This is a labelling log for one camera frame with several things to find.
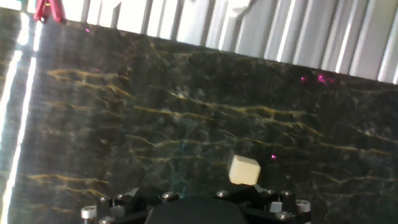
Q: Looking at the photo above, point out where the small wooden cube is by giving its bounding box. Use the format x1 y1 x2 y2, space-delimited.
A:
228 154 262 186

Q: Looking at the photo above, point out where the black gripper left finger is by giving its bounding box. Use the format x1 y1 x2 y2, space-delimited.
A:
80 185 180 224

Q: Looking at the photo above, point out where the red clothespin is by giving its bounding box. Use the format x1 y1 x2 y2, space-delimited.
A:
33 0 67 24

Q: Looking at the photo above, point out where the crumpled white tissue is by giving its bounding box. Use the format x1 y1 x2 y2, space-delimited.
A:
228 0 259 18

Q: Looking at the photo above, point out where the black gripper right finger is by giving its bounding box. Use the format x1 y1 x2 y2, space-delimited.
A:
213 183 312 224

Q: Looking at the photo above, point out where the black marble pattern mat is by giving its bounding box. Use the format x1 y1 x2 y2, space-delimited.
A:
0 7 398 224

